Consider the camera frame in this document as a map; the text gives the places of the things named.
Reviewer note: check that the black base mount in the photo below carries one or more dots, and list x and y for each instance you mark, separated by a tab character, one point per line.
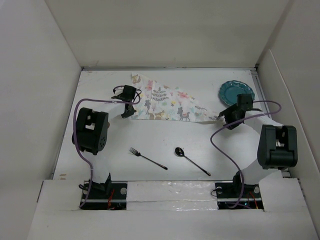
113	199
230	197

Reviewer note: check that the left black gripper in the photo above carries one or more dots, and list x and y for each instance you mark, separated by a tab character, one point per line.
128	114

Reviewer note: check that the animal print cloth placemat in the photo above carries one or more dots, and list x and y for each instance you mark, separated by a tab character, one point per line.
161	102

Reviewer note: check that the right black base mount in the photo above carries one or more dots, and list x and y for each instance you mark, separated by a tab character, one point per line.
230	197

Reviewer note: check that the white foam strip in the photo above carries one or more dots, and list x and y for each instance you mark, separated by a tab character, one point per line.
171	196

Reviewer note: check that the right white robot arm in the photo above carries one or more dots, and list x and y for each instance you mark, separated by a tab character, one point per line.
277	147

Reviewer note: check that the black slotted spoon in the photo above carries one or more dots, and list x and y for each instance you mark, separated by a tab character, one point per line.
180	152

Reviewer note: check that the teal scalloped plate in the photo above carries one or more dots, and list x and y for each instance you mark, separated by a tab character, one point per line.
229	91

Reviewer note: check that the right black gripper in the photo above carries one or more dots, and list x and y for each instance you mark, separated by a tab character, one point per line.
227	112

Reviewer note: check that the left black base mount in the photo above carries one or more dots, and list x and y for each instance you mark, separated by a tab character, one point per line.
113	199

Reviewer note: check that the black fork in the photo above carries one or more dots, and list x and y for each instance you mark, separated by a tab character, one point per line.
138	154

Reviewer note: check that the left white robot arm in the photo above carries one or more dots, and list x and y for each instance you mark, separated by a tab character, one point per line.
90	127

